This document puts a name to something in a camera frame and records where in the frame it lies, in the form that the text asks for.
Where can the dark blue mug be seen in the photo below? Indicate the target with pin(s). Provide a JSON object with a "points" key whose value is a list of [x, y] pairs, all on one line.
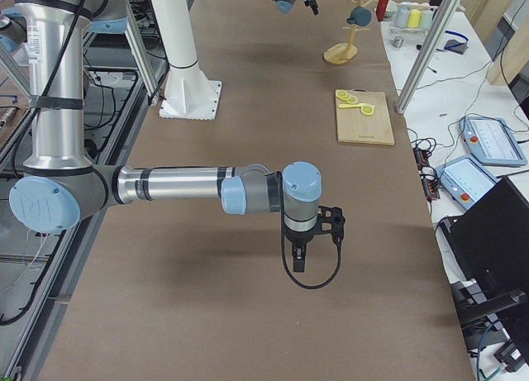
{"points": [[359, 16]]}

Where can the wooden cup rack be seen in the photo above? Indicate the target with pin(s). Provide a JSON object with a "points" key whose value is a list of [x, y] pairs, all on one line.
{"points": [[342, 53]]}

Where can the yellow cup on rack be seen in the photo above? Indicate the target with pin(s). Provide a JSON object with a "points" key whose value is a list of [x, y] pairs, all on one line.
{"points": [[414, 18]]}

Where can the light blue cup on rack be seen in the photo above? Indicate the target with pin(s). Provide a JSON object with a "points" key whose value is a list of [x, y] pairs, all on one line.
{"points": [[425, 20]]}

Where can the red thermos bottle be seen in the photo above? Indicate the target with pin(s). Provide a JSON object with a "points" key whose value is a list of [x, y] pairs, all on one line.
{"points": [[381, 9]]}

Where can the lemon slice by knife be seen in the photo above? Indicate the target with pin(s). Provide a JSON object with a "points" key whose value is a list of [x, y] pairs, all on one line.
{"points": [[367, 109]]}

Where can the wooden cutting board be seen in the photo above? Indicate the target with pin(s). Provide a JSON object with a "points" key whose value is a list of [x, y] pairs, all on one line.
{"points": [[354, 127]]}

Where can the black power strip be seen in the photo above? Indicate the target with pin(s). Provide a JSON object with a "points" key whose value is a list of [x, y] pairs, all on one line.
{"points": [[427, 174]]}

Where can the near teach pendant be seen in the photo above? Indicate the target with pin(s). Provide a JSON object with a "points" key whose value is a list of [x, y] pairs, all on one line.
{"points": [[466, 180]]}

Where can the teach pendant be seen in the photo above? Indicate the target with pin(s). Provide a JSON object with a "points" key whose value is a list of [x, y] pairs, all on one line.
{"points": [[491, 143], [466, 180]]}

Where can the black monitor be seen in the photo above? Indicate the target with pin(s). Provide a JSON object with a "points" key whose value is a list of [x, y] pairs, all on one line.
{"points": [[490, 244]]}

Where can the far teach pendant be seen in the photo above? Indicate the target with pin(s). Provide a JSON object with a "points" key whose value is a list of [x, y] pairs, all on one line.
{"points": [[491, 143]]}

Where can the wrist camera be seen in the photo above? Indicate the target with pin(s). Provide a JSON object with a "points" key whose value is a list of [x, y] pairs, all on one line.
{"points": [[330, 220]]}

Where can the aluminium frame post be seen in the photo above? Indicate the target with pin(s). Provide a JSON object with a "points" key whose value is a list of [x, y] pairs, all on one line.
{"points": [[442, 18]]}

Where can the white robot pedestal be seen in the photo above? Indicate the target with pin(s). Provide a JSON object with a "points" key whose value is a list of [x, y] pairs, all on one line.
{"points": [[188, 93]]}

